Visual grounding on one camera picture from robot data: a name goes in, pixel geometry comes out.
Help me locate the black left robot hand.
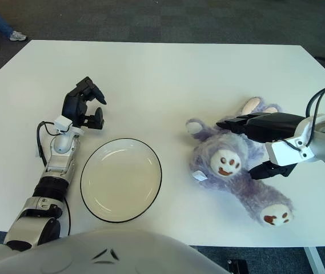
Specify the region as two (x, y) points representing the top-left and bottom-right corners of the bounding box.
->
(61, 76), (108, 130)

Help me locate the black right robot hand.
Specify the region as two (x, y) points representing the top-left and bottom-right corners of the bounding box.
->
(215, 112), (307, 180)

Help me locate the purple plush bunny doll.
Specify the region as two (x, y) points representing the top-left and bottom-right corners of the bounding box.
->
(186, 96), (296, 228)

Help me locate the white plate with black rim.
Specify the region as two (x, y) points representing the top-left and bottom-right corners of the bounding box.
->
(79, 138), (163, 223)

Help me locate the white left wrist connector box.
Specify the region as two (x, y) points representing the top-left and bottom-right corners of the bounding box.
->
(54, 115), (72, 132)

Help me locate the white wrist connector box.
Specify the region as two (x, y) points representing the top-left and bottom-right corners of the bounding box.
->
(264, 136), (313, 166)
(54, 115), (72, 132)

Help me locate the white right wrist connector box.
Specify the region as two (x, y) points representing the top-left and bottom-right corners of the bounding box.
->
(264, 136), (313, 166)

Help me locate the white sneaker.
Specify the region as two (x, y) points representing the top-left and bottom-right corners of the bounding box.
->
(9, 30), (28, 42)

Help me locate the white table leg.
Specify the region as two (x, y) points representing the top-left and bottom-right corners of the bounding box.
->
(303, 245), (323, 274)

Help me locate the small black floor object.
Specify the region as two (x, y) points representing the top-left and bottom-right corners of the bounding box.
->
(226, 259), (248, 274)

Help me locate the silver robot torso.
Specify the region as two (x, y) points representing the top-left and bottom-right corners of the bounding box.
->
(0, 229), (231, 274)

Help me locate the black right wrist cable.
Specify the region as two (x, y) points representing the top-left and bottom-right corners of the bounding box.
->
(283, 82), (325, 151)

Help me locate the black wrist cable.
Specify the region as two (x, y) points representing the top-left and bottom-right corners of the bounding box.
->
(36, 120), (59, 166)
(283, 82), (325, 151)

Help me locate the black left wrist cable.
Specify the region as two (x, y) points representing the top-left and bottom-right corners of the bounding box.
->
(36, 120), (59, 166)

